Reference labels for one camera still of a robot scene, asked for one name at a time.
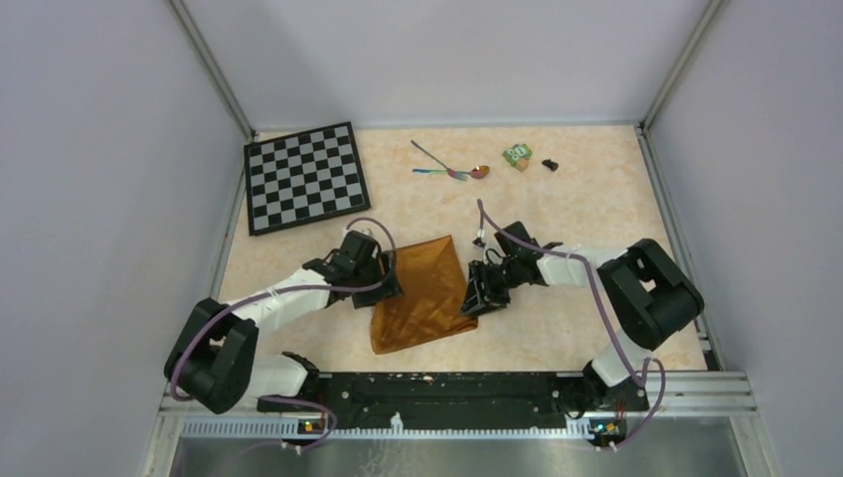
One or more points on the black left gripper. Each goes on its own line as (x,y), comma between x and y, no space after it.
(390,288)

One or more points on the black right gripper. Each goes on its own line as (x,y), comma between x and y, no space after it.
(479,295)

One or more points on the brown cloth napkin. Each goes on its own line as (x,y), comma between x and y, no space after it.
(433,290)

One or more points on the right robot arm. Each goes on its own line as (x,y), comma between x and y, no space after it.
(641,285)

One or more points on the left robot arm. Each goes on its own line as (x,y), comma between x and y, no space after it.
(213,357)

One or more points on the black white checkerboard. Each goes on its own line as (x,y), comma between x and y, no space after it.
(304,178)

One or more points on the iridescent metal fork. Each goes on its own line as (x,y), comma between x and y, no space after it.
(435,158)

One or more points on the iridescent metal spoon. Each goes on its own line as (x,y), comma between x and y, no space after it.
(478,172)

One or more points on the green numbered wooden block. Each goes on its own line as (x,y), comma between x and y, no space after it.
(518,156)

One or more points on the small black object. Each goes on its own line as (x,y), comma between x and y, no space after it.
(550,164)

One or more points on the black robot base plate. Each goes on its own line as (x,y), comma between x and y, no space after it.
(468,401)

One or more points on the aluminium frame rail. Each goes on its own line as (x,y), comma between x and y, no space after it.
(677,394)

